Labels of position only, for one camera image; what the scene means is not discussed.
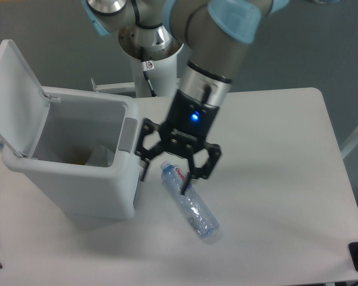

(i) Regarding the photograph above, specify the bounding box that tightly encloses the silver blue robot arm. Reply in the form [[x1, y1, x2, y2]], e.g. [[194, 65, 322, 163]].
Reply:
[[82, 1, 287, 186]]

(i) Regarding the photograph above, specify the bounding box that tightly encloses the clear plastic water bottle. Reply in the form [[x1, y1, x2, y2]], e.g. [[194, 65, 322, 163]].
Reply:
[[161, 161, 221, 244]]

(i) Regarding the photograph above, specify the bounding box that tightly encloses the white trash can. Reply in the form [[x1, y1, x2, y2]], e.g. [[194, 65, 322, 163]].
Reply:
[[0, 39, 141, 220]]

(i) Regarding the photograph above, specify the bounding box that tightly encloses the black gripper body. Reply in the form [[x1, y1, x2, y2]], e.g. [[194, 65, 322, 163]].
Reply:
[[159, 89, 221, 158]]

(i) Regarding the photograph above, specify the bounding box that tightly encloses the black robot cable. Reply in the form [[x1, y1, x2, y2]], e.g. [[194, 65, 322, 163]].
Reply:
[[139, 46, 159, 98]]

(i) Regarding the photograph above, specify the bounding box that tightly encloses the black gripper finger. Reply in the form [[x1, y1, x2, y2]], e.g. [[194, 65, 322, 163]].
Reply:
[[180, 142, 222, 195], [134, 117, 165, 182]]

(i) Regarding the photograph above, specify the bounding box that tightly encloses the clear plastic wrapper bag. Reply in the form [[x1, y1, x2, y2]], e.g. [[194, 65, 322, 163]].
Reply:
[[85, 145, 115, 167]]

